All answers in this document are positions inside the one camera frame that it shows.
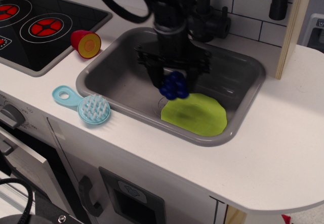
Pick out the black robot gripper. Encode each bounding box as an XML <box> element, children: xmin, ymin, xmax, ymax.
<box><xmin>134</xmin><ymin>28</ymin><xmax>210</xmax><ymax>93</ymax></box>

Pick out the blue toy blueberry cluster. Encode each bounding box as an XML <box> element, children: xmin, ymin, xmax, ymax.
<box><xmin>159</xmin><ymin>71</ymin><xmax>189</xmax><ymax>100</ymax></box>

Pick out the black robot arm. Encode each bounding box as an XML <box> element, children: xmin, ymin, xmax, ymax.
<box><xmin>135</xmin><ymin>0</ymin><xmax>210</xmax><ymax>100</ymax></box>

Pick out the lime green plastic plate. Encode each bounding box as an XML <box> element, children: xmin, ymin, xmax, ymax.
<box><xmin>161</xmin><ymin>93</ymin><xmax>228</xmax><ymax>137</ymax></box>

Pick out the grey plastic sink basin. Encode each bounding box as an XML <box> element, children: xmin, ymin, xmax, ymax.
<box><xmin>76</xmin><ymin>27</ymin><xmax>265</xmax><ymax>147</ymax></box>

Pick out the black toy faucet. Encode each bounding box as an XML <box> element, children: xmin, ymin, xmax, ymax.
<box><xmin>188</xmin><ymin>0</ymin><xmax>288</xmax><ymax>43</ymax></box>

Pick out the light blue scrub brush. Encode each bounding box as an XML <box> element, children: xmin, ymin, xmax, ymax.
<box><xmin>52</xmin><ymin>85</ymin><xmax>111</xmax><ymax>125</ymax></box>

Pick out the red yellow toy fruit half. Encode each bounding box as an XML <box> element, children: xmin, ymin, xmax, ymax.
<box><xmin>70</xmin><ymin>30</ymin><xmax>101</xmax><ymax>59</ymax></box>

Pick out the grey dishwasher panel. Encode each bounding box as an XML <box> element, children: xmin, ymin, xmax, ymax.
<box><xmin>99</xmin><ymin>167</ymin><xmax>167</xmax><ymax>223</ymax></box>

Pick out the wooden shelf side panel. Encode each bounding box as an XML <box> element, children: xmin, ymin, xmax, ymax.
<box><xmin>274</xmin><ymin>0</ymin><xmax>309</xmax><ymax>80</ymax></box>

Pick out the black toy stove top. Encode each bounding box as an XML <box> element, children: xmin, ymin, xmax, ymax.
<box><xmin>1</xmin><ymin>0</ymin><xmax>112</xmax><ymax>77</ymax></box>

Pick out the grey oven knob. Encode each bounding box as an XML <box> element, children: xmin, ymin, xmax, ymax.
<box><xmin>1</xmin><ymin>104</ymin><xmax>25</xmax><ymax>129</ymax></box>

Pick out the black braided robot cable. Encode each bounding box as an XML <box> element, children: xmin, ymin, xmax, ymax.
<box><xmin>87</xmin><ymin>0</ymin><xmax>152</xmax><ymax>23</ymax></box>

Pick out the grey cabinet door handle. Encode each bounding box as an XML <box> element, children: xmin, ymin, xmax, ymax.
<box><xmin>78</xmin><ymin>176</ymin><xmax>103</xmax><ymax>217</ymax></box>

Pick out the grey oven door handle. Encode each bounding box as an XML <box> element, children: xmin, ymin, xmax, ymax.
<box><xmin>0</xmin><ymin>141</ymin><xmax>15</xmax><ymax>156</ymax></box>

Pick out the black braided cable lower left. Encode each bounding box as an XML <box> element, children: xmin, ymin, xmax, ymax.
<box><xmin>0</xmin><ymin>177</ymin><xmax>34</xmax><ymax>224</ymax></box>

